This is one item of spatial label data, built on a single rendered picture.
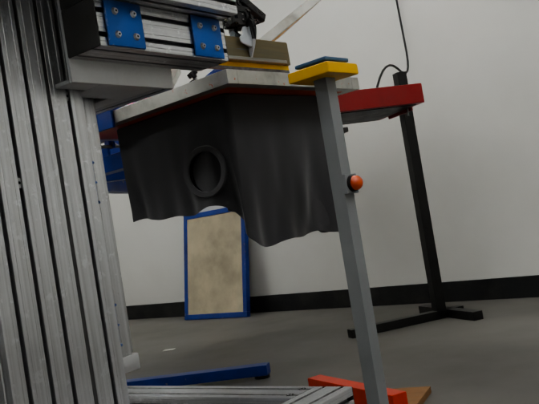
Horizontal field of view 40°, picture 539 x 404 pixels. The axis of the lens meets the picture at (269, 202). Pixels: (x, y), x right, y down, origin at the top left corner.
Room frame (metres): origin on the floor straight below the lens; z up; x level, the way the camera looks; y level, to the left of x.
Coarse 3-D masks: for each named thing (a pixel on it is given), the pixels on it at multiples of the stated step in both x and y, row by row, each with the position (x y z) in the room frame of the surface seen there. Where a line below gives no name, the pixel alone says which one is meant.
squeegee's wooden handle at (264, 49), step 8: (232, 40) 2.16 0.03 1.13; (256, 40) 2.24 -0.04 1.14; (264, 40) 2.27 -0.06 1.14; (232, 48) 2.16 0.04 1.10; (240, 48) 2.18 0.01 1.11; (248, 48) 2.21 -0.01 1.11; (256, 48) 2.23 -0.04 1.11; (264, 48) 2.26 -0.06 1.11; (272, 48) 2.29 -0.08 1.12; (280, 48) 2.31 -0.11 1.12; (248, 56) 2.20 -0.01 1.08; (256, 56) 2.23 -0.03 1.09; (264, 56) 2.25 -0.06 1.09; (272, 56) 2.28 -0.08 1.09; (280, 56) 2.31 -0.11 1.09; (288, 56) 2.34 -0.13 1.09; (288, 64) 2.33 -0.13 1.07
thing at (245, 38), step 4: (244, 28) 2.18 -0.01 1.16; (248, 28) 2.19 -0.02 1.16; (244, 32) 2.18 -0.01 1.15; (248, 32) 2.19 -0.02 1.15; (240, 36) 2.16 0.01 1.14; (244, 36) 2.17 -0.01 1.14; (248, 36) 2.19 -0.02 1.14; (240, 40) 2.16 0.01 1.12; (244, 40) 2.17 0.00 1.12; (248, 40) 2.18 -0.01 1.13; (252, 40) 2.19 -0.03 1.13; (244, 44) 2.17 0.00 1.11; (248, 44) 2.18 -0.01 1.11; (252, 44) 2.19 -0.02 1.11; (252, 48) 2.19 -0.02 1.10; (252, 52) 2.19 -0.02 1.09; (252, 56) 2.20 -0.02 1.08
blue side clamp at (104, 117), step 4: (116, 108) 2.22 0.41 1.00; (104, 112) 2.22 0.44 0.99; (108, 112) 2.20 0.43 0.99; (112, 112) 2.20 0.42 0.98; (96, 116) 2.24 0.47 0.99; (100, 116) 2.23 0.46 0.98; (104, 116) 2.22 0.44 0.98; (108, 116) 2.21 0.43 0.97; (112, 116) 2.20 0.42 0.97; (100, 120) 2.23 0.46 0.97; (104, 120) 2.22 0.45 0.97; (108, 120) 2.21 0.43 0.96; (112, 120) 2.20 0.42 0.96; (100, 124) 2.24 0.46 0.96; (104, 124) 2.22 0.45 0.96; (108, 124) 2.21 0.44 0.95; (112, 124) 2.20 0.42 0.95; (100, 128) 2.24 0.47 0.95; (104, 128) 2.22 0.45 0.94; (108, 128) 2.21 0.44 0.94
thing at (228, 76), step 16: (208, 80) 1.93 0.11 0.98; (224, 80) 1.89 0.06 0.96; (240, 80) 1.92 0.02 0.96; (256, 80) 1.96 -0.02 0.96; (272, 80) 2.01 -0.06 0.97; (288, 80) 2.06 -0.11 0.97; (352, 80) 2.30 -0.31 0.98; (160, 96) 2.06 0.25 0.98; (176, 96) 2.02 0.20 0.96; (192, 96) 1.99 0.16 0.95; (128, 112) 2.16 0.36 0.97; (144, 112) 2.11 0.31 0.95
